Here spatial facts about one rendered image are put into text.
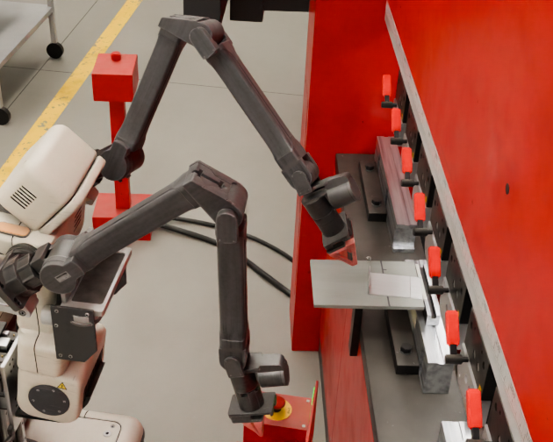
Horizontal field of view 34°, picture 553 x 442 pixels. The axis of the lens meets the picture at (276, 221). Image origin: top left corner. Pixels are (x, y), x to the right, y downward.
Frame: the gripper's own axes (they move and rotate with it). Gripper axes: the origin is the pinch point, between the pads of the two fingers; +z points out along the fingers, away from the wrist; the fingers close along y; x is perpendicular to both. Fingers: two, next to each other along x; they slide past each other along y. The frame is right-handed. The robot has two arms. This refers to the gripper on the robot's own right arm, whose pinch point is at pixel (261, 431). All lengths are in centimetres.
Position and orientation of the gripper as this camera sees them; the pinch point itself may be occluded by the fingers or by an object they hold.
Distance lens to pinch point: 214.3
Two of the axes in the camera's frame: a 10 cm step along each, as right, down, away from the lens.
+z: 2.2, 8.3, 5.1
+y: 9.6, -1.1, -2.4
